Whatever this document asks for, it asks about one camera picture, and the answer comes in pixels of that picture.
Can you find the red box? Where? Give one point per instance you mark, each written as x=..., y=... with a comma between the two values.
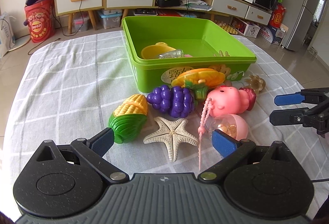
x=168, y=12

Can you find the grey checked table cloth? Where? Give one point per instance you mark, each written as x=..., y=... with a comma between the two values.
x=70, y=89

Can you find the purple toy grapes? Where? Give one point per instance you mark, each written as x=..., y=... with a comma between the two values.
x=178, y=102

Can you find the orange yellow toy flower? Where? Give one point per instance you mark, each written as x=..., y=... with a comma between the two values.
x=200, y=81

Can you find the toy corn cob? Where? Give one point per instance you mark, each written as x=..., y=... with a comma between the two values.
x=129, y=118

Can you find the yellow egg tray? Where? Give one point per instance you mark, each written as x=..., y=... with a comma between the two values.
x=228, y=28

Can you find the pink clear capsule ball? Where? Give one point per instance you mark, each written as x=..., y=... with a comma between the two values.
x=231, y=124

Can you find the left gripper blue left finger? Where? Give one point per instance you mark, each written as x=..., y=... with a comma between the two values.
x=102, y=142

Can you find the green plastic bin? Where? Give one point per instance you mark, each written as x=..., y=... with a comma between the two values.
x=200, y=38

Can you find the wooden sideboard with drawers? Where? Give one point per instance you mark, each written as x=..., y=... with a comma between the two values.
x=229, y=8

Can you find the clear plastic jar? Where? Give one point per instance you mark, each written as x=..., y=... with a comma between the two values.
x=171, y=54

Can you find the pink rubber pig toy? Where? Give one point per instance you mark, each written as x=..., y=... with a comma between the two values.
x=230, y=100

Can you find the white shopping bag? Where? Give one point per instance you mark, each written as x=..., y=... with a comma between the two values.
x=7, y=37

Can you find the clear storage box blue lid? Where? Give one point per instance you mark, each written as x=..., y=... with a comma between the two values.
x=110, y=21

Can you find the white starfish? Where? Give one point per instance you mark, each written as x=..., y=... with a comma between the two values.
x=172, y=134

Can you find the yellow toy cup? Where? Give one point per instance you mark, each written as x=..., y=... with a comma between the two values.
x=153, y=51

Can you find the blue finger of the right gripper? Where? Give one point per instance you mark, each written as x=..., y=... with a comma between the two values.
x=286, y=117
x=289, y=99

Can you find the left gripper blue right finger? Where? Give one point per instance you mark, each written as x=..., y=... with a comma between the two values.
x=223, y=143

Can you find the red printed bucket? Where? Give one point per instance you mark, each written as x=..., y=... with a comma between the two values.
x=40, y=20

